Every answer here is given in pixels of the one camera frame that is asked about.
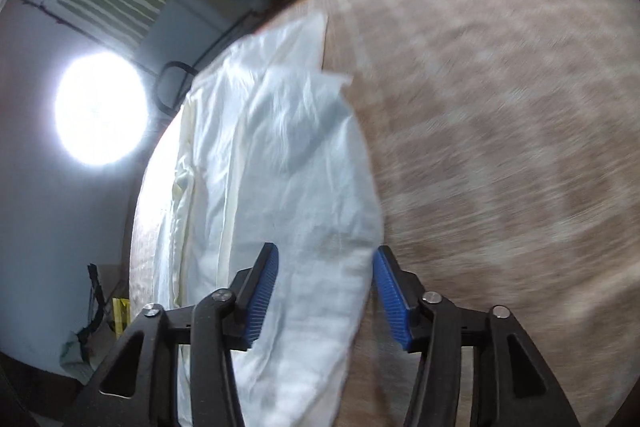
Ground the yellow crate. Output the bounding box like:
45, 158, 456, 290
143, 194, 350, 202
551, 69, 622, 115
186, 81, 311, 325
87, 262, 133, 343

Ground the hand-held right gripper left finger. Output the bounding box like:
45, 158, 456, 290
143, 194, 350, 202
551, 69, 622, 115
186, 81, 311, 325
62, 242, 280, 427

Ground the white long-sleeved shirt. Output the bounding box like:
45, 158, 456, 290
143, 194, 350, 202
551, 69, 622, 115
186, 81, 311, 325
150, 14, 386, 427

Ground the ring light on stand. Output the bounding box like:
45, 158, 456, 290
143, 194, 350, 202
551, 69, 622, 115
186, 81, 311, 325
54, 51, 150, 166

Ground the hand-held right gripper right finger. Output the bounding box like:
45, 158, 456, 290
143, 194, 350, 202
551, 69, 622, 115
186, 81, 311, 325
372, 245, 581, 427

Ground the beige plaid blanket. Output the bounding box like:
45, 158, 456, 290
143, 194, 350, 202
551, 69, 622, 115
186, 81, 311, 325
129, 0, 640, 427

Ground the black metal clothes rack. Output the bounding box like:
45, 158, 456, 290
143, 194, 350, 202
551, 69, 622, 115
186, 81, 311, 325
155, 0, 511, 115

